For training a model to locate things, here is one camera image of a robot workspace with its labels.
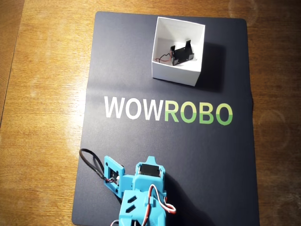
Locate black WOWROBO printed mat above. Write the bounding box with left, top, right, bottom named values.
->
left=71, top=11, right=261, bottom=226

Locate white red gripper servo wire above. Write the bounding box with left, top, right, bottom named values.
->
left=145, top=185, right=176, bottom=215

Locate teal gripper with servo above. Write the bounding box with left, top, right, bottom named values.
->
left=134, top=155, right=167, bottom=191

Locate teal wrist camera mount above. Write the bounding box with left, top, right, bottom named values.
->
left=103, top=155, right=137, bottom=197

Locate white open cardboard box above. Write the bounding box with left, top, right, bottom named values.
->
left=151, top=16, right=206, bottom=87

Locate small black servo motor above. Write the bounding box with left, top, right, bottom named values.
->
left=154, top=40, right=196, bottom=66

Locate black camera USB cable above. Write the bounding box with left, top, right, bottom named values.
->
left=79, top=148, right=118, bottom=186

